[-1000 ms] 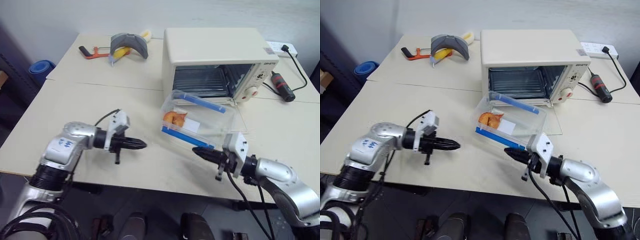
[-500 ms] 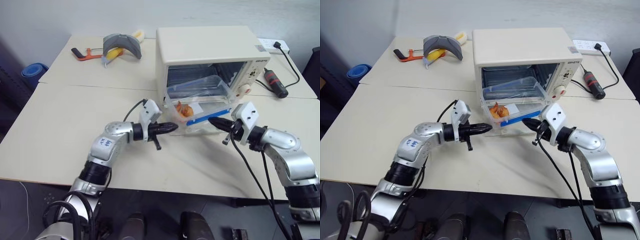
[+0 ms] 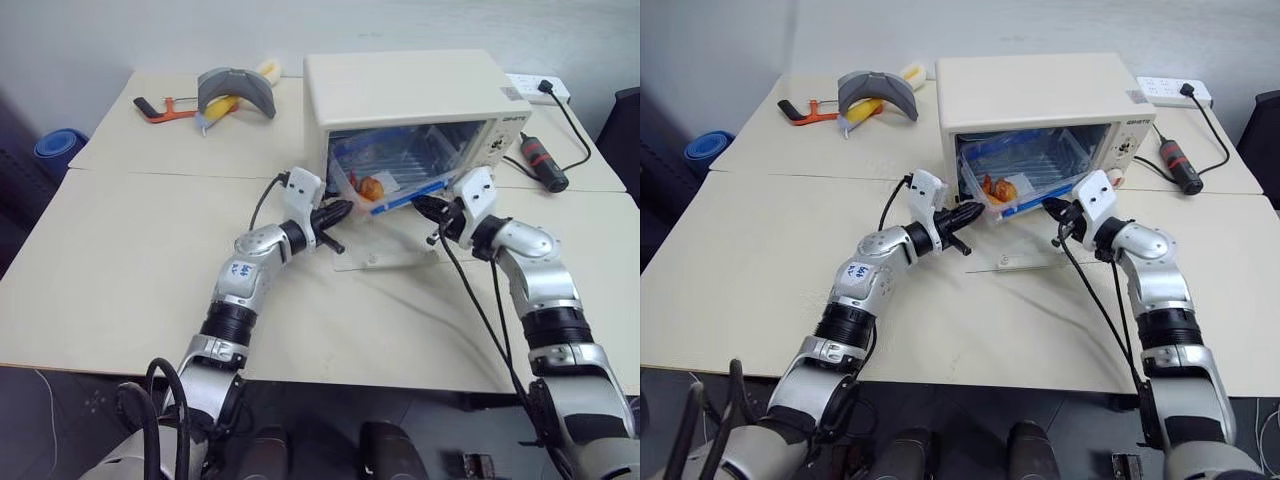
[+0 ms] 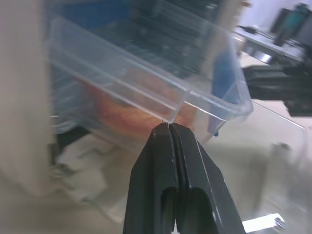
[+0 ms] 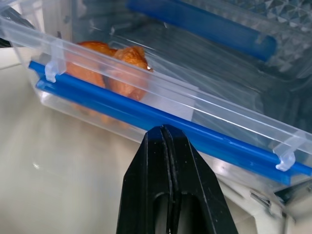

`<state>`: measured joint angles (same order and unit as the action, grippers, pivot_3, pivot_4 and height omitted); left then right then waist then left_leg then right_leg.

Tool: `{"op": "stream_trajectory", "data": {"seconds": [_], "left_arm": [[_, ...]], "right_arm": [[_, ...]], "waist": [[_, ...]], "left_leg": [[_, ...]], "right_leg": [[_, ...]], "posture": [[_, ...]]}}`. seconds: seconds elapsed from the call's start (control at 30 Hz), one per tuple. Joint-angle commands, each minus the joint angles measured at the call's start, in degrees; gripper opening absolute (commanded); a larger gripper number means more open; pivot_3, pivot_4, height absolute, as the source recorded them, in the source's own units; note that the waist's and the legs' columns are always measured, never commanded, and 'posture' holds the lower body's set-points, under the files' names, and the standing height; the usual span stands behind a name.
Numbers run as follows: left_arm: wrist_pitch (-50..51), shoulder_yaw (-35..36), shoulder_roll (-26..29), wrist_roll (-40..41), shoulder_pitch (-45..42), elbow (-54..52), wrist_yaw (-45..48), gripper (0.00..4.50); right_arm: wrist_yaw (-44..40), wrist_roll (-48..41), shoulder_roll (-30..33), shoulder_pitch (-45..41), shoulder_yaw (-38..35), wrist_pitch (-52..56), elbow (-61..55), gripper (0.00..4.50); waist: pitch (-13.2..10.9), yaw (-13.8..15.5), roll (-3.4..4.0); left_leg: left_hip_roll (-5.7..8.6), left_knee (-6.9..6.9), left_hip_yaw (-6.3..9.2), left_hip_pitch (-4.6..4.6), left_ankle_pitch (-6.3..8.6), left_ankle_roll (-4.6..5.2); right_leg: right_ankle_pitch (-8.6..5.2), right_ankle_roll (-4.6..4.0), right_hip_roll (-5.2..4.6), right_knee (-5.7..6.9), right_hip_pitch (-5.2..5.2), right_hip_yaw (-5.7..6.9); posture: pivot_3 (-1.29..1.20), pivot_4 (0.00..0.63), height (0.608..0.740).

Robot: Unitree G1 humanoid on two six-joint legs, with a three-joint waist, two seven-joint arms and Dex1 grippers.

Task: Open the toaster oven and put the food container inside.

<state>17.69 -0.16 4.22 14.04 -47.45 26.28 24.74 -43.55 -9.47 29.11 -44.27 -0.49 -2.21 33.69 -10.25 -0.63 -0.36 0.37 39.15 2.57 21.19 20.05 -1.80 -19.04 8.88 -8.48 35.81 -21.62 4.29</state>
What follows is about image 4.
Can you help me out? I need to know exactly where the clear plastic food container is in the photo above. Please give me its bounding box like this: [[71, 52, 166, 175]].
[[50, 17, 254, 137]]

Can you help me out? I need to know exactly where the grey background table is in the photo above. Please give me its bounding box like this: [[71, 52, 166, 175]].
[[234, 25, 312, 65]]

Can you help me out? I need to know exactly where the orange round food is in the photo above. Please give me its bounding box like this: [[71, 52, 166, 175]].
[[94, 69, 195, 142]]

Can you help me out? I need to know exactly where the black monitor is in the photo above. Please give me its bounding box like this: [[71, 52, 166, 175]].
[[269, 2, 312, 47]]

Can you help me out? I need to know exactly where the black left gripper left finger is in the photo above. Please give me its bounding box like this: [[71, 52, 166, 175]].
[[122, 122, 180, 234]]

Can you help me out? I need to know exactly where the black background machine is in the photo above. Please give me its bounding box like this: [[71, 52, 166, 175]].
[[243, 62, 312, 117]]

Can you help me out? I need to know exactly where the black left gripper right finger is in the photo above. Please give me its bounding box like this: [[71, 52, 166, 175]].
[[170, 123, 247, 234]]

